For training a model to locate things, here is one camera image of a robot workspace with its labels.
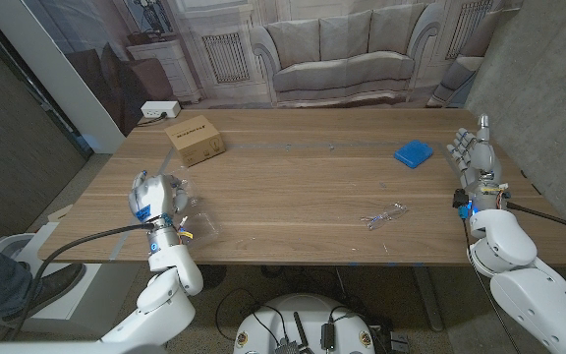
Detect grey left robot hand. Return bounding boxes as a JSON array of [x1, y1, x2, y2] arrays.
[[128, 170, 190, 225]]

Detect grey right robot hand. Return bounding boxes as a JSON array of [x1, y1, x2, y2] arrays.
[[446, 114, 504, 188]]

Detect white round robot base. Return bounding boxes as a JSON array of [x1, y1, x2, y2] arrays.
[[232, 293, 376, 354]]

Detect clear plastic clamshell container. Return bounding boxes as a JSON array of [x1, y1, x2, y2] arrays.
[[167, 166, 220, 247]]

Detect blue sponge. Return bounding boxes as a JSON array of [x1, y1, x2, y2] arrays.
[[393, 139, 434, 170]]

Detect brown cardboard box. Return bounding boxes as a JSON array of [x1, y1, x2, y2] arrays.
[[163, 114, 227, 168]]

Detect cardboard scrap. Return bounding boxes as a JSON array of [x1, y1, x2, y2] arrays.
[[46, 204, 74, 223]]

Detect white power strip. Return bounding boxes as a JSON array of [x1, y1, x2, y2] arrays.
[[140, 100, 182, 119]]

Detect black round floor device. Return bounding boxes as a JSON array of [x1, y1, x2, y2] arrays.
[[197, 265, 228, 291]]

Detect clear eyeglasses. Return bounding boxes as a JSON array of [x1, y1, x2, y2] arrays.
[[360, 201, 410, 231]]

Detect white floor stand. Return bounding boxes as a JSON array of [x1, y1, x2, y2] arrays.
[[0, 220, 142, 335]]

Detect white table leg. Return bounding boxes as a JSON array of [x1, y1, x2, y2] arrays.
[[413, 265, 445, 333]]

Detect white robot chest cover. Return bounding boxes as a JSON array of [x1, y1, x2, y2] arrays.
[[0, 340, 169, 354]]

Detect printed living room backdrop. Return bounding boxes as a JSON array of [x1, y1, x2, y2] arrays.
[[20, 0, 525, 138]]

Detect black antenna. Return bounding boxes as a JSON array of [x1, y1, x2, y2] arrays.
[[293, 311, 311, 353]]

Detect black power adapter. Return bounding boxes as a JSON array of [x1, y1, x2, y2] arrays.
[[319, 322, 336, 351]]

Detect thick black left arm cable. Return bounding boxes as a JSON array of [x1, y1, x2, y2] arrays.
[[5, 223, 159, 343]]

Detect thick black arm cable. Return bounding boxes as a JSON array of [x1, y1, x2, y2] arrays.
[[5, 223, 159, 343], [506, 201, 566, 321]]

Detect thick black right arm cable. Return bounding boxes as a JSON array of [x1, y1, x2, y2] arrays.
[[506, 201, 566, 321]]

